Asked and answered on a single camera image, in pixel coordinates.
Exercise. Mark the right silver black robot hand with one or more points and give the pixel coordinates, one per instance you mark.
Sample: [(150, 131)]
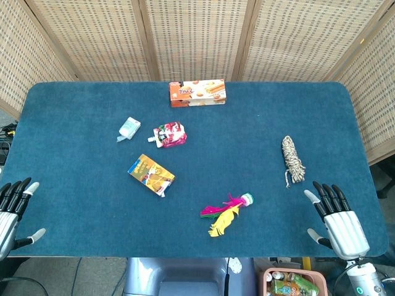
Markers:
[(345, 228)]

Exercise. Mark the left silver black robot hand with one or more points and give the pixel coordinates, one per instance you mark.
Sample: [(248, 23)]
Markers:
[(7, 216)]

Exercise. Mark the colourful feather shuttlecock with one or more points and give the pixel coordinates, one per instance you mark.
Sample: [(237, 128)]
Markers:
[(226, 213)]

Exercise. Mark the pink bin of bottles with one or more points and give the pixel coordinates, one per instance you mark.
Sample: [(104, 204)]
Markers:
[(293, 283)]

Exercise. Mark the yellow snack box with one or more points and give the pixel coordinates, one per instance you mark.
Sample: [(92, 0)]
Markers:
[(151, 174)]

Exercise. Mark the white tissue packet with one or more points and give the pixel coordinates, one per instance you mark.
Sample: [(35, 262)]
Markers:
[(129, 128)]

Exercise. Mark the blue felt table cover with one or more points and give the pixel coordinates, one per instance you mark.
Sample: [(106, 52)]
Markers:
[(197, 154)]

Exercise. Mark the grey robot torso base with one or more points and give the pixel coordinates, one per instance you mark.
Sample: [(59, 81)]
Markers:
[(185, 277)]

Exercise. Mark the red spouted drink pouch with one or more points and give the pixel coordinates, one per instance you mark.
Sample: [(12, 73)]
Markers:
[(169, 135)]

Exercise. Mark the orange biscuit box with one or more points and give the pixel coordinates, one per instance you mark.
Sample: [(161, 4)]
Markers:
[(197, 93)]

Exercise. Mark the woven bamboo folding screen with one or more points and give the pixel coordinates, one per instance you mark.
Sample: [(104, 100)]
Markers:
[(197, 40)]

